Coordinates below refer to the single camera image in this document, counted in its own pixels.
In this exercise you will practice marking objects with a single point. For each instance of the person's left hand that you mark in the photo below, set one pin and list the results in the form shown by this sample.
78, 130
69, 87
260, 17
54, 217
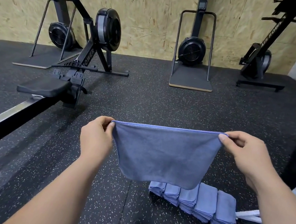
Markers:
96, 140

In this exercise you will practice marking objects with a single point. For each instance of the person's right hand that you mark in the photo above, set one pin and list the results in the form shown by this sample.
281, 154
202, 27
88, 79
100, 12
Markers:
250, 157

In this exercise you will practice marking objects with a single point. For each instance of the white perforated metal rack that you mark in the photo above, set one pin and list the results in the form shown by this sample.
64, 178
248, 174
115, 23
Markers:
249, 216

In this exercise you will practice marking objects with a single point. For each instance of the blue towel pile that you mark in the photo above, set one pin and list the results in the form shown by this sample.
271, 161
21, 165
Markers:
167, 152

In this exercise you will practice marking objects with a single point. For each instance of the person's left forearm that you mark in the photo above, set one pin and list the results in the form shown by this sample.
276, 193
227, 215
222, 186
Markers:
56, 196

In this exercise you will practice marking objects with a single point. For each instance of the black upright exercise machine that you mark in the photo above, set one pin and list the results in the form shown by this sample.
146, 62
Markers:
257, 59

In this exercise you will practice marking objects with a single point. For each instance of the black ski trainer grey platform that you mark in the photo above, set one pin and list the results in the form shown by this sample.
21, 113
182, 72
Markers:
59, 34

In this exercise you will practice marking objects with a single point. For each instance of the black ski trainer wooden-edged platform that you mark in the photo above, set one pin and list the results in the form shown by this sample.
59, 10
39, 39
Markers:
192, 51

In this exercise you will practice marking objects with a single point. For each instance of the black rowing machine with rail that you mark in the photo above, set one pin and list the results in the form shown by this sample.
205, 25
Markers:
29, 103

